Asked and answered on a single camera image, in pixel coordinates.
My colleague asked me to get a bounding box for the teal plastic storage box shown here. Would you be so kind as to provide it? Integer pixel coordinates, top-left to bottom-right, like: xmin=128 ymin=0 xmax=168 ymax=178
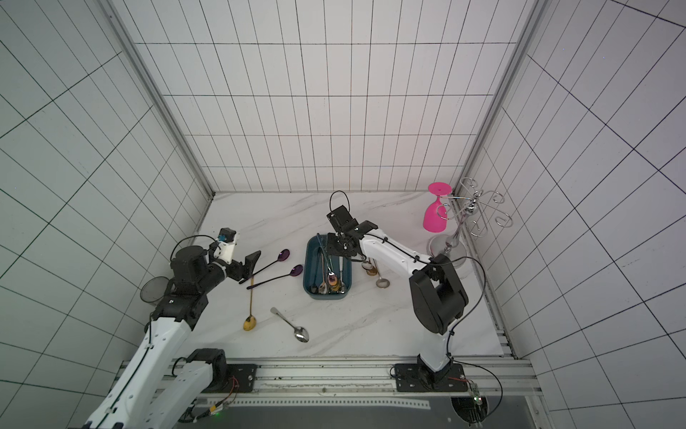
xmin=303 ymin=234 xmax=353 ymax=300

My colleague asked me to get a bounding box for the purple spoon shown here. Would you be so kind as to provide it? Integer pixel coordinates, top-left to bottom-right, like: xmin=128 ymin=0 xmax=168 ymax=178
xmin=247 ymin=265 xmax=304 ymax=291
xmin=238 ymin=247 xmax=291 ymax=285

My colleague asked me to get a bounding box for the rainbow iridescent spoon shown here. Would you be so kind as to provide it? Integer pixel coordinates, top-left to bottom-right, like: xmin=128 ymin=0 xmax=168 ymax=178
xmin=316 ymin=233 xmax=339 ymax=286

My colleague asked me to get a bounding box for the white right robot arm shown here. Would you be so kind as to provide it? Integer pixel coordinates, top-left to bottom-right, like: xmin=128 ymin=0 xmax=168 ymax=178
xmin=327 ymin=206 xmax=469 ymax=375

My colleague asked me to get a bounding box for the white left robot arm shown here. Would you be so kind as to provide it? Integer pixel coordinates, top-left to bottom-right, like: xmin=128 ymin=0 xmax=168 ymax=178
xmin=84 ymin=228 xmax=261 ymax=428

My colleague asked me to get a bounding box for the silver spoon in pile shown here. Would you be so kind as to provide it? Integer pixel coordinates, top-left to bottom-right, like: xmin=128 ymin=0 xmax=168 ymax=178
xmin=373 ymin=259 xmax=391 ymax=289

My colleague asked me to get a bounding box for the gold spoon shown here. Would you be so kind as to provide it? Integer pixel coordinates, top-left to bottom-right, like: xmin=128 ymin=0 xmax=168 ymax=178
xmin=243 ymin=290 xmax=257 ymax=332

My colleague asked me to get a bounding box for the silver spoon near front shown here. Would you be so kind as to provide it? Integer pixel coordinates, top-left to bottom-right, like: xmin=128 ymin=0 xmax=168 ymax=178
xmin=271 ymin=307 xmax=310 ymax=343

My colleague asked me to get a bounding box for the grey mesh cup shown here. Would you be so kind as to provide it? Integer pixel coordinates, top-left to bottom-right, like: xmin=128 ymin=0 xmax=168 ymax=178
xmin=139 ymin=276 xmax=170 ymax=305

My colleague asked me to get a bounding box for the pink plastic goblet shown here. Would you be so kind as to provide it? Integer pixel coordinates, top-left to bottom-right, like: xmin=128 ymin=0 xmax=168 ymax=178
xmin=423 ymin=182 xmax=452 ymax=233

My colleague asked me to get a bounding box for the chrome cup rack stand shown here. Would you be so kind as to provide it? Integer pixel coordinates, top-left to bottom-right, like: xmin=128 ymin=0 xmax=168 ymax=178
xmin=427 ymin=177 xmax=514 ymax=266

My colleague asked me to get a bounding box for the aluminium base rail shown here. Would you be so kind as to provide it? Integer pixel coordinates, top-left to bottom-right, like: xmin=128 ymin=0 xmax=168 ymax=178
xmin=106 ymin=356 xmax=542 ymax=414

